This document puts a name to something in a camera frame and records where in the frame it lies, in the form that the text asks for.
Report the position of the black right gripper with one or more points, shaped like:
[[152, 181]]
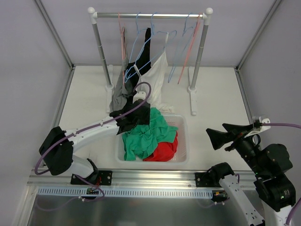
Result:
[[234, 139]]

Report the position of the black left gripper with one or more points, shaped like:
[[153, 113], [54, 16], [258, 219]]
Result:
[[143, 109]]

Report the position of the green tank top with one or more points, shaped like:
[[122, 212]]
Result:
[[142, 140]]

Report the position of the red tank top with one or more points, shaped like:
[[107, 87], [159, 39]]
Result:
[[164, 152]]

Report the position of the pink wire hanger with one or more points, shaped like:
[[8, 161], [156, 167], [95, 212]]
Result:
[[123, 48], [190, 43]]

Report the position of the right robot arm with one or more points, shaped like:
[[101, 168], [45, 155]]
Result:
[[276, 191]]

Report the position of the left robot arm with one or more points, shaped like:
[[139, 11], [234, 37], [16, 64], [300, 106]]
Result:
[[59, 147]]

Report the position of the grey tank top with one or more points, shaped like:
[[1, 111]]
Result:
[[121, 91]]

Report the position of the white tank top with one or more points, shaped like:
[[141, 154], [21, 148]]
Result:
[[155, 77]]

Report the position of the black tank top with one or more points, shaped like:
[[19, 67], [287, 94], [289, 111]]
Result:
[[139, 67]]

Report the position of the white plastic basket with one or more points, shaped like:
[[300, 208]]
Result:
[[180, 158]]

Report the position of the white and silver clothes rack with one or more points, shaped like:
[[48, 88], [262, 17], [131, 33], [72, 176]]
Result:
[[108, 69]]

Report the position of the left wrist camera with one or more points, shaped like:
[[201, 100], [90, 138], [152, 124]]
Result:
[[140, 97]]

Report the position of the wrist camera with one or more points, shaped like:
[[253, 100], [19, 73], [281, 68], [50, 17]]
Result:
[[140, 97], [259, 125]]

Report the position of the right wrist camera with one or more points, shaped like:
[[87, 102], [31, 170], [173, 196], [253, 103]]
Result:
[[259, 125]]

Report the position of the white slotted cable duct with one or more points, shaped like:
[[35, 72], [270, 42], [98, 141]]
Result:
[[127, 192]]

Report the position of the aluminium mounting rail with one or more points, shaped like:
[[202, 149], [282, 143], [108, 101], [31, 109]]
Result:
[[127, 178]]

